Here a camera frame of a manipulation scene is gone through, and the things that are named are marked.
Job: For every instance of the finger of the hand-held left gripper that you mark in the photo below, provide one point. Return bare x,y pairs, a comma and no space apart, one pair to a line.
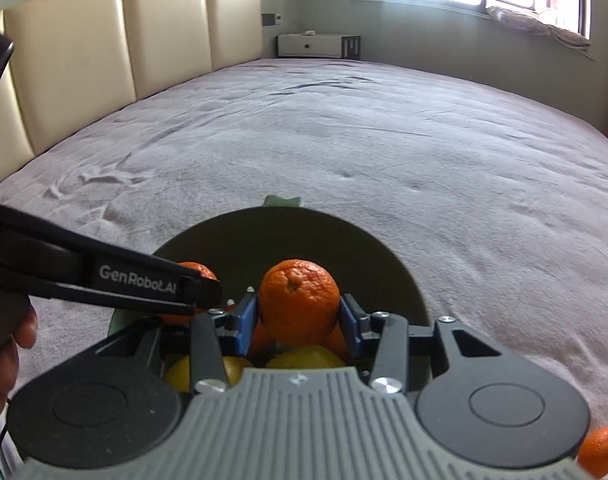
201,292

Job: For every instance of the windowsill cushion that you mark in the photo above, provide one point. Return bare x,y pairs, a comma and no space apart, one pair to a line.
539,27

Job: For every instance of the windowsill ledge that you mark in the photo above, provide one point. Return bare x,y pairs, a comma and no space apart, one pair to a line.
424,6

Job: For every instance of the green colander bowl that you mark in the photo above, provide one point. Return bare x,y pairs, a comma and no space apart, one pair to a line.
284,235

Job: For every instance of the orange tangerine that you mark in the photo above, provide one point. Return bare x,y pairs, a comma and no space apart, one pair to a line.
338,342
601,452
299,300
201,271
260,337

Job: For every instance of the cream padded headboard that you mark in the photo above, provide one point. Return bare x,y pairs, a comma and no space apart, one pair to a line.
73,60

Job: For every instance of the pinkish grey bed blanket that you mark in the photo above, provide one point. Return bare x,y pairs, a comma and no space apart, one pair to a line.
334,135

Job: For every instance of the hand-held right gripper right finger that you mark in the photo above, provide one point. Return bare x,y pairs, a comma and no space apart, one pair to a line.
350,327

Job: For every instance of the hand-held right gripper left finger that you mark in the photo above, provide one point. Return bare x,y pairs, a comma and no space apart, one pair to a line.
246,327

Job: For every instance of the grey wall outlet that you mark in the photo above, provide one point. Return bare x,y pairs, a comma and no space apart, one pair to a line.
272,19

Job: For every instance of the yellow-green round fruit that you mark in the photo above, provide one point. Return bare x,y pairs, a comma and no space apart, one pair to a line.
304,357
181,375

